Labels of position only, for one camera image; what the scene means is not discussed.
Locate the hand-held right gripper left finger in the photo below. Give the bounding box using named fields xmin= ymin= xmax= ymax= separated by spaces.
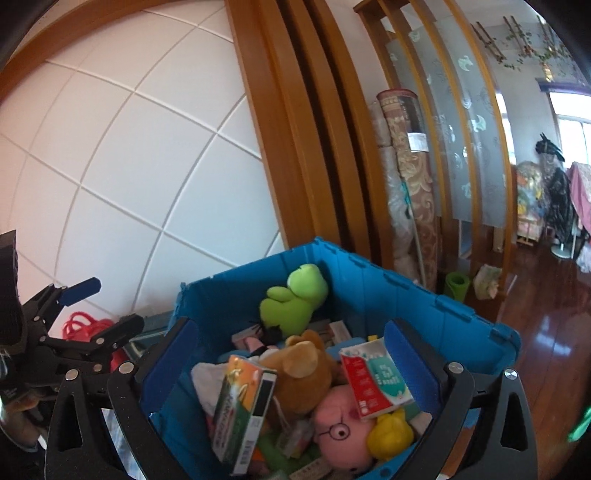
xmin=45 ymin=316 xmax=204 ymax=480

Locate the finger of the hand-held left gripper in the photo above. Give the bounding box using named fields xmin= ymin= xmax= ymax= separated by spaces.
xmin=39 ymin=314 xmax=145 ymax=374
xmin=21 ymin=277 xmax=102 ymax=324

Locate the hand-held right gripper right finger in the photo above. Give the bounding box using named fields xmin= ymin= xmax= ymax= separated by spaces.
xmin=383 ymin=318 xmax=540 ymax=480

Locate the red teal tissue pack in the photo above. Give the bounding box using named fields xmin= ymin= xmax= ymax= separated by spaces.
xmin=338 ymin=337 xmax=416 ymax=421

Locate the green orange medicine box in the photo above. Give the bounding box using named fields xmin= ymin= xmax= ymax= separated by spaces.
xmin=210 ymin=354 xmax=279 ymax=476

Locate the blue plastic storage crate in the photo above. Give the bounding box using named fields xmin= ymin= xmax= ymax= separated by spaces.
xmin=148 ymin=237 xmax=522 ymax=480

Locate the brown bear plush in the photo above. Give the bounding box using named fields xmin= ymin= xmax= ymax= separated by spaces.
xmin=249 ymin=330 xmax=345 ymax=418

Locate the green frog plush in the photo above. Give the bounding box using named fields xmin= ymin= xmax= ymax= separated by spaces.
xmin=259 ymin=264 xmax=329 ymax=337

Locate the person's left hand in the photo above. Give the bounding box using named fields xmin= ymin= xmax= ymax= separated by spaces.
xmin=0 ymin=396 xmax=49 ymax=450

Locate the black gift box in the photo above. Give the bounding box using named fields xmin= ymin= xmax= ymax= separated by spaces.
xmin=127 ymin=310 xmax=178 ymax=361

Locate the red bear suitcase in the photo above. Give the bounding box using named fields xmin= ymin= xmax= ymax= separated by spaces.
xmin=62 ymin=311 xmax=127 ymax=370

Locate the white cloth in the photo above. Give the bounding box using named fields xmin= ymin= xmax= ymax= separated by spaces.
xmin=191 ymin=361 xmax=229 ymax=416

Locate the yellow plush toy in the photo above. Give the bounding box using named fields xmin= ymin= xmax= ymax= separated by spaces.
xmin=367 ymin=410 xmax=415 ymax=462

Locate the white small box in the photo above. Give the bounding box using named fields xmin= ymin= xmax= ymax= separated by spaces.
xmin=328 ymin=319 xmax=354 ymax=344

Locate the pink pig plush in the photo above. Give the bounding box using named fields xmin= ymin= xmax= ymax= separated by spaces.
xmin=310 ymin=385 xmax=386 ymax=472

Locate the green rolled mat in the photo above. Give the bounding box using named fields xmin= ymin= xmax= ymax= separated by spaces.
xmin=444 ymin=271 xmax=472 ymax=303

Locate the small black haired doll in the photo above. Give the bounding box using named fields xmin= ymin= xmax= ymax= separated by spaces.
xmin=245 ymin=318 xmax=284 ymax=358

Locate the pale plastic bag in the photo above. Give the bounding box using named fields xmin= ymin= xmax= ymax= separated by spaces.
xmin=473 ymin=264 xmax=504 ymax=298

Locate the white long box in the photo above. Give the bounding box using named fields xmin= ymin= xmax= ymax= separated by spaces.
xmin=286 ymin=459 xmax=333 ymax=480

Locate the pale rolled fabric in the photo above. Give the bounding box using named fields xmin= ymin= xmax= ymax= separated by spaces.
xmin=368 ymin=104 xmax=428 ymax=284

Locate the green cloth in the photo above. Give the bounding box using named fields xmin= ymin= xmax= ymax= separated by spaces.
xmin=568 ymin=404 xmax=591 ymax=441

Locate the rolled patterned carpet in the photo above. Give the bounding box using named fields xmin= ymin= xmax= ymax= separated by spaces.
xmin=376 ymin=89 xmax=444 ymax=289

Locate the white fan stand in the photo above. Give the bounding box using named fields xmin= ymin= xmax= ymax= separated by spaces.
xmin=549 ymin=217 xmax=583 ymax=261

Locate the black hanging clothing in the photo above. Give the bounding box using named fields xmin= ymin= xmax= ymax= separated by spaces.
xmin=536 ymin=131 xmax=578 ymax=241

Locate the wooden frosted glass partition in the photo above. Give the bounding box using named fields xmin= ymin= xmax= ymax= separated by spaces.
xmin=353 ymin=0 xmax=518 ymax=319

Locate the window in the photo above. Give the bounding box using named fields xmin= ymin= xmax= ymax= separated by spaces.
xmin=536 ymin=76 xmax=591 ymax=167

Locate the hanging vine decoration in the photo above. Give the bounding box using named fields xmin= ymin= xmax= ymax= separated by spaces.
xmin=471 ymin=14 xmax=578 ymax=72

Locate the wooden wall frame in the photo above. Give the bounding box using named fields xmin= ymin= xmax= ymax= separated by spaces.
xmin=0 ymin=0 xmax=393 ymax=268

